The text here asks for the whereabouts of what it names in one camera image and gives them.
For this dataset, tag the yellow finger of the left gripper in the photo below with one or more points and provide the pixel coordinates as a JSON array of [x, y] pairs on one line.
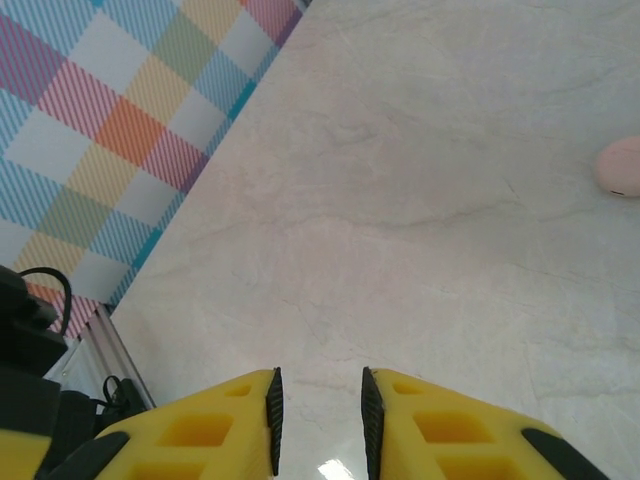
[[20, 457]]

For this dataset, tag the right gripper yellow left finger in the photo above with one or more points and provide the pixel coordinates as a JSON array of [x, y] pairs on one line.
[[250, 440]]

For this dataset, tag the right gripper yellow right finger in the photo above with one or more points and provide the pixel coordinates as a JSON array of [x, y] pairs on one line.
[[395, 425]]

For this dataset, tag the pink earbud charging case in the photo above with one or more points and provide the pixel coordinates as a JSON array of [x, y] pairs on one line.
[[620, 167]]

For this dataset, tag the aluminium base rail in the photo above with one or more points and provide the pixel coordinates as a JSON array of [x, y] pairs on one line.
[[120, 350]]

